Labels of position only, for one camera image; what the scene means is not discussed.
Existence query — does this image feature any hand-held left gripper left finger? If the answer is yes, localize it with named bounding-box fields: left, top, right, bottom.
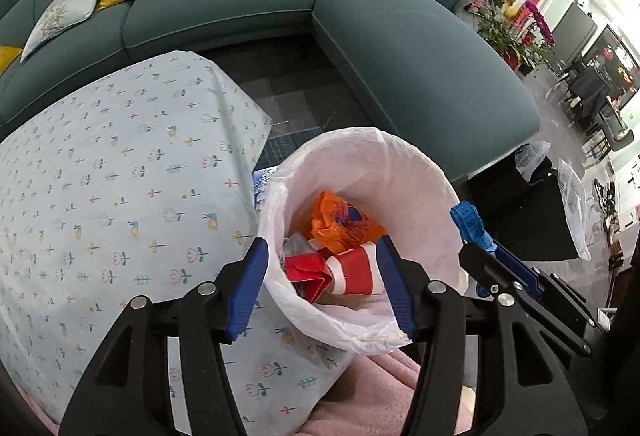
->
left=59, top=237, right=271, bottom=436

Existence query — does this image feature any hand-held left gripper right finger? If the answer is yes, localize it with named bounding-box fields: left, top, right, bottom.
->
left=376, top=236, right=588, bottom=436

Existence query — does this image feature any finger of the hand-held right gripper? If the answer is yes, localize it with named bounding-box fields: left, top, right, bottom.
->
left=475, top=241, right=583, bottom=317
left=459, top=242, right=591, bottom=359

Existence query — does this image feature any red and white paper cup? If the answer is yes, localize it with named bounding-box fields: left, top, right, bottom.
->
left=327, top=243, right=386, bottom=297

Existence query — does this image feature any red paper piece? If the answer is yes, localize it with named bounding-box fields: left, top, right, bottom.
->
left=285, top=253, right=333, bottom=304

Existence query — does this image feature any orange plastic bag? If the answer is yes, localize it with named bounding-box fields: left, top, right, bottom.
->
left=310, top=192, right=388, bottom=251

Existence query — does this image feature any trash bin with white bag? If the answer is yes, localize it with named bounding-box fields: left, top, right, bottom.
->
left=257, top=127, right=471, bottom=357

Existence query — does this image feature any black floor mat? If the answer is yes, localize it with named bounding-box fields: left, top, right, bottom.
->
left=470, top=156, right=581, bottom=261

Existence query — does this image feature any clear plastic bag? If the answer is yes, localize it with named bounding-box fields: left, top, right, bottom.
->
left=515, top=141, right=551, bottom=181
left=557, top=160, right=593, bottom=261

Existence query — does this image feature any pink fleece blanket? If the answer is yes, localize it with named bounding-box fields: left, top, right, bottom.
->
left=295, top=351, right=476, bottom=436

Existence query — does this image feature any blue patterned cloth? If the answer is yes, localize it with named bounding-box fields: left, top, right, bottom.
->
left=252, top=166, right=281, bottom=211

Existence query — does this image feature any floral printed tablecloth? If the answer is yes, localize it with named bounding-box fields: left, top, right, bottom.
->
left=0, top=50, right=351, bottom=436

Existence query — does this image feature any dark green sofa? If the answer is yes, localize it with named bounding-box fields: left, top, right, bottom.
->
left=0, top=0, right=541, bottom=179

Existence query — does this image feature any potted orchid plant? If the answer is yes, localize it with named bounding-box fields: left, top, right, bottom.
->
left=475, top=0, right=556, bottom=71

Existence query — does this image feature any pale green embroidered cushion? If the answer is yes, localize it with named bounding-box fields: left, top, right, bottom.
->
left=20, top=0, right=112, bottom=62

